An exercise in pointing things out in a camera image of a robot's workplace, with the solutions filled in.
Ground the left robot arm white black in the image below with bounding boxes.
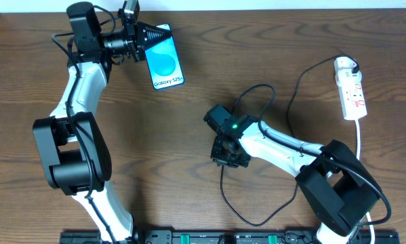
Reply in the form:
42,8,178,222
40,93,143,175
33,1,171,243

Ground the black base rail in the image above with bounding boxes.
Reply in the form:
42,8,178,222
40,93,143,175
59,230,401,244

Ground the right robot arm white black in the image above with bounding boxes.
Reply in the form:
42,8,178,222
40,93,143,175
204,104,383,243

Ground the white power strip cord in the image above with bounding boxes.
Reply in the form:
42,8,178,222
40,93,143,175
354,118,376,244

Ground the white USB wall charger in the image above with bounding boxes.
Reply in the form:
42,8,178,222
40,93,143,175
334,56,360,75

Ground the Galaxy smartphone blue screen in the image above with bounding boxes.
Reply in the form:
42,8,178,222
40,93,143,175
145,37,185,90

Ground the white power strip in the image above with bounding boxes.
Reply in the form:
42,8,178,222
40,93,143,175
336,68,367,121

